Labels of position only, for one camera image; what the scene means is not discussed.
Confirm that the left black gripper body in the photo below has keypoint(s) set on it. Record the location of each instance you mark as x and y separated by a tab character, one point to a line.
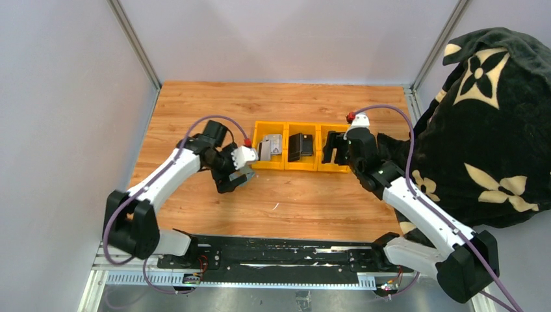
222	167

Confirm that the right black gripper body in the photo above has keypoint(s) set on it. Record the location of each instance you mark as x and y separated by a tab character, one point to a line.
352	162

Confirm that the green leather card holder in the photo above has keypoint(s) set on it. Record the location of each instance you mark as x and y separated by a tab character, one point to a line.
242	176

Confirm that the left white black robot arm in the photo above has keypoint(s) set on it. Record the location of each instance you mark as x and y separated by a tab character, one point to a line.
130	223

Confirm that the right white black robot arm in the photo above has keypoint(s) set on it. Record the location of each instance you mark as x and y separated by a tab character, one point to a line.
462	261

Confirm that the black cards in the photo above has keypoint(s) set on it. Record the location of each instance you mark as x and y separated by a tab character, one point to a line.
300	145

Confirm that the silver VIP cards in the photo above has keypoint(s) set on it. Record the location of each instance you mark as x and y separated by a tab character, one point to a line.
270	145

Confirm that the right yellow plastic bin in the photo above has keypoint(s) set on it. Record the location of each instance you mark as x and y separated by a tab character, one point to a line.
322	131

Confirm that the middle yellow plastic bin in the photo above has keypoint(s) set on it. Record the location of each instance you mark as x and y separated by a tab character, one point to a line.
306	163

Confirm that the black floral blanket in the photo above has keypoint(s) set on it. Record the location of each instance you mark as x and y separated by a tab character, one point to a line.
481	151

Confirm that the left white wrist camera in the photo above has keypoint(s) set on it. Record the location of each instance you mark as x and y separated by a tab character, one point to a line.
244	156

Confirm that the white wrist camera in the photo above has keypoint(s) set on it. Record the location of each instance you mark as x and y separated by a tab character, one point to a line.
244	156
356	120

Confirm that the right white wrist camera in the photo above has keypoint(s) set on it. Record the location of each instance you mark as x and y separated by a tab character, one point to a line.
356	120

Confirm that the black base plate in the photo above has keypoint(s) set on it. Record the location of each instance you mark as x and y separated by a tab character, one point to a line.
267	261

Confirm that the aluminium frame rail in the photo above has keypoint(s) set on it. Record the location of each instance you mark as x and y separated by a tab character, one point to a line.
138	286

